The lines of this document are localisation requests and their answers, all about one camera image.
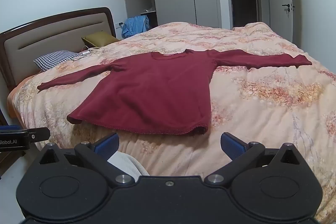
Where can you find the padded headboard with wooden frame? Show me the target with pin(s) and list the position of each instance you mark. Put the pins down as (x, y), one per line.
(52, 32)

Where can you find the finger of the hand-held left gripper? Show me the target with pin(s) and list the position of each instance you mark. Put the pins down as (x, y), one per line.
(39, 134)

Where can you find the olive green cushion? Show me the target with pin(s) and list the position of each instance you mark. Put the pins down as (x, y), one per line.
(99, 39)

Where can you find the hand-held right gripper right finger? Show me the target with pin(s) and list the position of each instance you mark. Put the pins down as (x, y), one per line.
(232, 147)

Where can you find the dark red long-sleeved sweater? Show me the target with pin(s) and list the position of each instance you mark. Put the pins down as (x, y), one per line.
(157, 87)

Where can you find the pink floral quilt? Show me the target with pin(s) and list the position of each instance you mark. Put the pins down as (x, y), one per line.
(262, 108)

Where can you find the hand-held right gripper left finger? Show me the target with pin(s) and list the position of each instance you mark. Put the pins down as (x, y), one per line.
(107, 147)

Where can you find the blue garment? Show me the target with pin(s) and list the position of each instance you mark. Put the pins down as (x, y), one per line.
(135, 26)

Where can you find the orange bed sheet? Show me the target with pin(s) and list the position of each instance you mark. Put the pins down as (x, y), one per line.
(14, 106)

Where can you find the black and white houndstooth pillow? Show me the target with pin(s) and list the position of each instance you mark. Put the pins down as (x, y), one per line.
(56, 58)

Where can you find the white rounded object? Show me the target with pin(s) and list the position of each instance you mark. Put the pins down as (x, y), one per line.
(126, 165)

